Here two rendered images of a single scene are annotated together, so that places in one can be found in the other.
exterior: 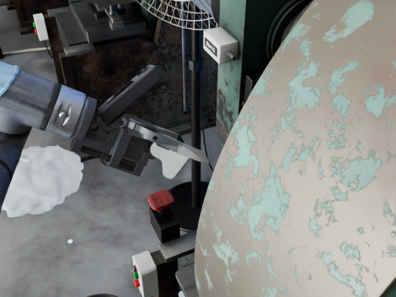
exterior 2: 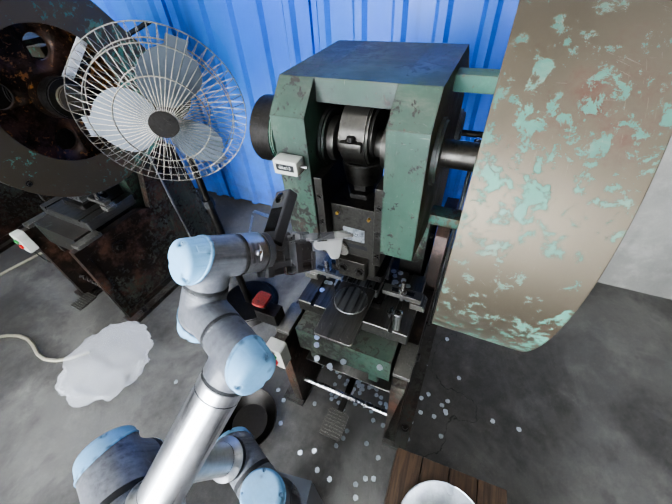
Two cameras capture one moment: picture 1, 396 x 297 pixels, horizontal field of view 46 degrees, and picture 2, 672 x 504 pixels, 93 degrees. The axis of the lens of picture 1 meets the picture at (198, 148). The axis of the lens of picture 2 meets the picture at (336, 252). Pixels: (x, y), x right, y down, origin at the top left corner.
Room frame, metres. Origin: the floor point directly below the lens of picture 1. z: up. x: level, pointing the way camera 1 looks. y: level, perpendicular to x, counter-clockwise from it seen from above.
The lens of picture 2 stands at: (0.14, 0.33, 1.72)
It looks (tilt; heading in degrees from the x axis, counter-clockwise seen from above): 44 degrees down; 323
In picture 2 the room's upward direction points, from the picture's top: 5 degrees counter-clockwise
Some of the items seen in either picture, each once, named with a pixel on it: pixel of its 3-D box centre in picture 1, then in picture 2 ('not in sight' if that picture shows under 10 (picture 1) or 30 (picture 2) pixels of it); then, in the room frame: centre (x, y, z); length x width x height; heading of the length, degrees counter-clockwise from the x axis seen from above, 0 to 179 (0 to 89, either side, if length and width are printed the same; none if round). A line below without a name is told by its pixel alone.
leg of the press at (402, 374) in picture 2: not in sight; (427, 317); (0.55, -0.48, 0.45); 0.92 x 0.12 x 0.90; 115
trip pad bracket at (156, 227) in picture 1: (165, 234); (272, 320); (0.92, 0.10, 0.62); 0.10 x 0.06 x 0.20; 25
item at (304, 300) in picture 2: not in sight; (363, 292); (0.74, -0.24, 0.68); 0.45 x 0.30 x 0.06; 25
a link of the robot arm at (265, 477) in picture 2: not in sight; (264, 495); (0.44, 0.43, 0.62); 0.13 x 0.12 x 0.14; 3
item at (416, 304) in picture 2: not in sight; (405, 292); (0.58, -0.31, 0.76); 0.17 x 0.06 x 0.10; 25
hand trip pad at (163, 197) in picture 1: (161, 206); (263, 303); (0.94, 0.11, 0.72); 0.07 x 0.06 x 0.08; 115
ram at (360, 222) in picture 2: not in sight; (358, 232); (0.72, -0.20, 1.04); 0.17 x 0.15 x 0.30; 115
